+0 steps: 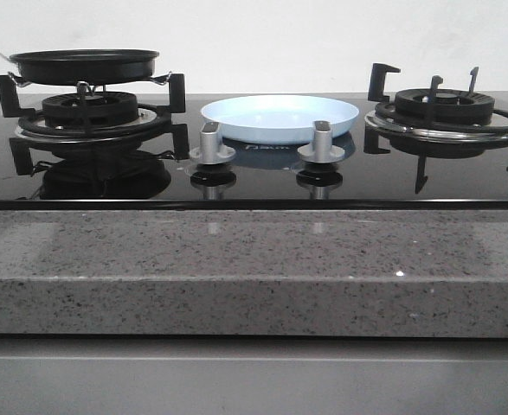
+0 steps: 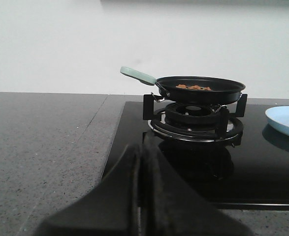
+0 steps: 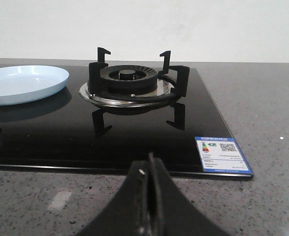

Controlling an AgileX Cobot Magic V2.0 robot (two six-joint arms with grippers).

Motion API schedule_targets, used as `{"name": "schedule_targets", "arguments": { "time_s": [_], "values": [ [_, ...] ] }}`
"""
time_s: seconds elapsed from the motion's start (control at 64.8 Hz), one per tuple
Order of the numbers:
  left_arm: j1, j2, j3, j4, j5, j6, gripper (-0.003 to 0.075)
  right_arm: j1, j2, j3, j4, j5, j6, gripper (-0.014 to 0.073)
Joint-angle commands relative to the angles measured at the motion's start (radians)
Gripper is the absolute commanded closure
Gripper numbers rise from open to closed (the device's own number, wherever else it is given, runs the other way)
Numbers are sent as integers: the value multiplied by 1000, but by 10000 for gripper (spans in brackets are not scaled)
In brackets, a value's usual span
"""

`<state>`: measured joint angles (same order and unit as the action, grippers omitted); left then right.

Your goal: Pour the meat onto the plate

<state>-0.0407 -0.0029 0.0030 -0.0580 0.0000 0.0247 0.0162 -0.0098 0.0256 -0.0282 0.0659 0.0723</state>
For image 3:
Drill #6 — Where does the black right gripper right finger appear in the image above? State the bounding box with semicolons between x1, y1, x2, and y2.
148;152;228;236

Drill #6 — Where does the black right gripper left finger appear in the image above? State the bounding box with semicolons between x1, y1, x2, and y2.
78;161;149;236

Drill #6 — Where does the light blue plate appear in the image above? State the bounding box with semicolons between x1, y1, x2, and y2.
0;65;69;106

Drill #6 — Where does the blue energy label sticker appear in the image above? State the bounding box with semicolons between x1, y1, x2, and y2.
195;137;253;175

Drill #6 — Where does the black glass gas cooktop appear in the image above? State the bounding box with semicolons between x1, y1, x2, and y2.
0;66;253;180

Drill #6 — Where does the right gas burner head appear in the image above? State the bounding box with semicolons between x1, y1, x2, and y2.
79;65;177;109

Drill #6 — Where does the black right pan support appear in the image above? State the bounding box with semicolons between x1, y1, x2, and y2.
88;47;190;99

